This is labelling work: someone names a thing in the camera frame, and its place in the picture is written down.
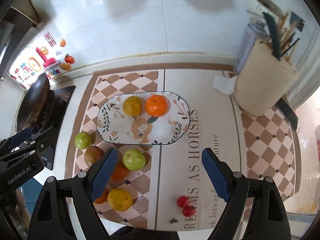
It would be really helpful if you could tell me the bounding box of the yellow green citrus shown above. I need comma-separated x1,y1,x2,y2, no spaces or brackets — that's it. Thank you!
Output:
123,96,142,116

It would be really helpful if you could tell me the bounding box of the large yellow citrus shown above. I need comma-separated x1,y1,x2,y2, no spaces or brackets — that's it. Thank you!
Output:
107,189,133,211

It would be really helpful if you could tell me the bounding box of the black frying pan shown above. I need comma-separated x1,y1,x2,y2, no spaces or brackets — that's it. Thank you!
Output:
16,73,50,132

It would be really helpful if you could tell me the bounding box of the floral oval ceramic plate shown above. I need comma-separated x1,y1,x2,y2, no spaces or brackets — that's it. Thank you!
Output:
96,92,191,145

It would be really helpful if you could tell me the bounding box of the cream cylindrical utensil holder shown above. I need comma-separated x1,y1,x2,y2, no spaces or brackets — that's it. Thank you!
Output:
234,40,298,116

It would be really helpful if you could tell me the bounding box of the black gas stove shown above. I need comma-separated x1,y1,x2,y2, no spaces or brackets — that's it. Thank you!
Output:
15,85,76,171

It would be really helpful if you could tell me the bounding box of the crumpled white tissue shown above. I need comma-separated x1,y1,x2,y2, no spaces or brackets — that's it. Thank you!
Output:
213,76,238,95

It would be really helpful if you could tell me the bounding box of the chopsticks and utensils bundle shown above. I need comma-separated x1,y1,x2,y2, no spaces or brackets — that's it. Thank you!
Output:
256,0,305,63

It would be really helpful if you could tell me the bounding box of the red cherry tomato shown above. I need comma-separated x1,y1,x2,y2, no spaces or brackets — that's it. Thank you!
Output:
182,205,196,217
176,196,189,208

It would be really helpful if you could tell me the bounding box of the small green apple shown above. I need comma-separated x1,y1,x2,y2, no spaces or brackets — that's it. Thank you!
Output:
74,131,92,150

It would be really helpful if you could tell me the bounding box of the bright orange tangerine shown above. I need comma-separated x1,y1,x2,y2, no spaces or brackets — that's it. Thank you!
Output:
145,95,168,117

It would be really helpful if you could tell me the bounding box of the checkered printed table mat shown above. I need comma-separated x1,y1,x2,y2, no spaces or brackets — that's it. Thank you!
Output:
73,69,299,231

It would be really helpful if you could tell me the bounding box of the large green apple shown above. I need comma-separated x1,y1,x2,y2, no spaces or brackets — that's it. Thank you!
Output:
122,150,146,171

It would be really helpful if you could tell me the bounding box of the dark red orange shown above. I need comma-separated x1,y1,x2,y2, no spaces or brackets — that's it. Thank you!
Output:
110,161,130,181

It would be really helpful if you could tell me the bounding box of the brownish green fruit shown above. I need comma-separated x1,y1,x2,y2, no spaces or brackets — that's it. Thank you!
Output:
84,146,104,166

